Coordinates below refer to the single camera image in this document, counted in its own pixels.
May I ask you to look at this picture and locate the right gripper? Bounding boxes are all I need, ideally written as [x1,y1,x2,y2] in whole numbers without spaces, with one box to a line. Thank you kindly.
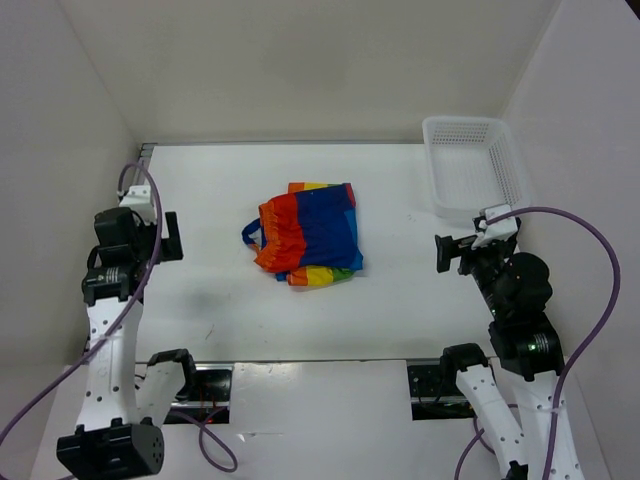
[434,229,516,315]

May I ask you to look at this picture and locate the rainbow striped shorts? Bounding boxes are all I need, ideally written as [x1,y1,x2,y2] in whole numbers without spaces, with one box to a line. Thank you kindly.
[241,182,364,288]

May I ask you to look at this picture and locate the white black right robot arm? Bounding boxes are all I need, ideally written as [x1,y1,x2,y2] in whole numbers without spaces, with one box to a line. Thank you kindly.
[435,204,584,479]

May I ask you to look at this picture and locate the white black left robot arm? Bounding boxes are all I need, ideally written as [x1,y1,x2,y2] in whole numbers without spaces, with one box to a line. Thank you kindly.
[56,185,200,479]

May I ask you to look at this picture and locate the white plastic basket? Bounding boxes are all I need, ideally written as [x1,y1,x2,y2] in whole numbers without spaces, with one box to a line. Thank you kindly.
[422,116,532,220]

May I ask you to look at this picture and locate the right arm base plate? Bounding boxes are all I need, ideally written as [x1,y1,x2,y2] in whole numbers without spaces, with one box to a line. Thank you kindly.
[406,360,474,421]

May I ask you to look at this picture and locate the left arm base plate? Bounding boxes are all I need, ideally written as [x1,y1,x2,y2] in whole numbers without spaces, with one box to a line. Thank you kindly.
[165,363,234,424]

